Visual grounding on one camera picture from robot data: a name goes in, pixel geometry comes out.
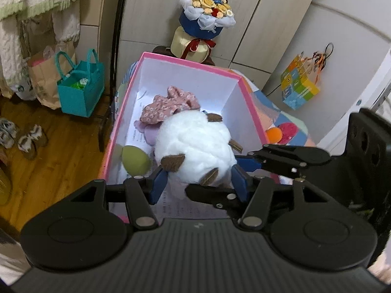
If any white sheep plush toy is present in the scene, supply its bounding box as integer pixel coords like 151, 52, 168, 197
153, 110, 243, 188

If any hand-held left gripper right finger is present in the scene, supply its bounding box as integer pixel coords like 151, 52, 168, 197
231, 164, 323, 232

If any brown paper bag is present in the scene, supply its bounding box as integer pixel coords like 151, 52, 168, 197
27, 41, 77, 110

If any pink cardboard box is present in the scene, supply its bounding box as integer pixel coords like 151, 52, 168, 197
102, 52, 280, 223

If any blue wrapped flower bouquet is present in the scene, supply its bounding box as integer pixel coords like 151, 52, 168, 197
179, 0, 237, 39

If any dark round stool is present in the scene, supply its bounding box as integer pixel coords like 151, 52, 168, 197
152, 46, 216, 66

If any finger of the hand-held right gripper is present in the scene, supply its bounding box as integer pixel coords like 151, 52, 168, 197
185, 184, 245, 218
235, 145, 332, 179

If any pink floral cloth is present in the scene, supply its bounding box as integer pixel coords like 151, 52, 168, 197
140, 86, 201, 125

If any beige wardrobe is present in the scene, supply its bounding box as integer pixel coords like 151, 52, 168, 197
118, 0, 391, 147

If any green egg-shaped sponge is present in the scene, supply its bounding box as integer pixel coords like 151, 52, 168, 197
121, 146, 151, 174

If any orange ball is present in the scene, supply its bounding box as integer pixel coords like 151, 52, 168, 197
265, 127, 282, 143

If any teal tote bag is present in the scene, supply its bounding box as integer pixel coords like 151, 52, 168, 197
55, 49, 105, 118

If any gold satin gift box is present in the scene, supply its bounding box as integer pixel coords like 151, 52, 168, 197
170, 26, 213, 64

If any colourful paper gift bag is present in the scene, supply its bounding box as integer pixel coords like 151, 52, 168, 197
280, 43, 334, 111

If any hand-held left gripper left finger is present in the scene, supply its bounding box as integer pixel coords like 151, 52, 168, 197
70, 165, 168, 230

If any pink pompom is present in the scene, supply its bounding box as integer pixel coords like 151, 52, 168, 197
276, 122, 301, 144

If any black metal stand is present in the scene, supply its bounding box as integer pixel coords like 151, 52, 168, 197
98, 0, 129, 153

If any patchwork blanket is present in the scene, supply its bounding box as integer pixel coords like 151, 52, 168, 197
114, 61, 320, 187

